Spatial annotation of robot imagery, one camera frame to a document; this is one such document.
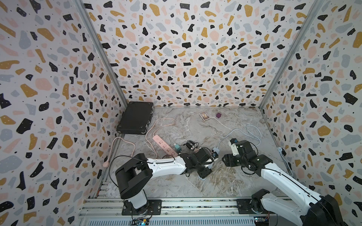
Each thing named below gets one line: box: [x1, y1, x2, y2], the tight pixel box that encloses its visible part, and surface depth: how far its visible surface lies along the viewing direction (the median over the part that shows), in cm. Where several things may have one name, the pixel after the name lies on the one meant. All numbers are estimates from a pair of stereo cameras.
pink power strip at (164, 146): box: [152, 134, 179, 158], surface depth 97 cm
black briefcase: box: [116, 101, 155, 135], surface depth 112 cm
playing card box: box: [198, 110, 211, 122], surface depth 116 cm
